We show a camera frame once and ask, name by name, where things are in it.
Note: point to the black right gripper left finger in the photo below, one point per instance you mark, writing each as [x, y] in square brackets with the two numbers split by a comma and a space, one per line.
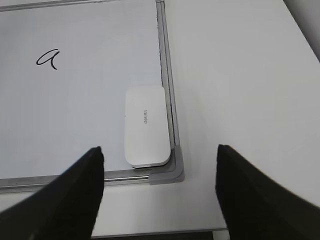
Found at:
[66, 209]

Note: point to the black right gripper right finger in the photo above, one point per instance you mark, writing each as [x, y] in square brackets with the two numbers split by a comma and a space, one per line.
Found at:
[255, 207]

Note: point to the white whiteboard eraser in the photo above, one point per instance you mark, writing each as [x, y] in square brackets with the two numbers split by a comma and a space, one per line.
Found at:
[146, 128]

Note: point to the whiteboard with aluminium frame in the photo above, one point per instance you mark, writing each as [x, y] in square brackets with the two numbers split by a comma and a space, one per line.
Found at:
[65, 68]

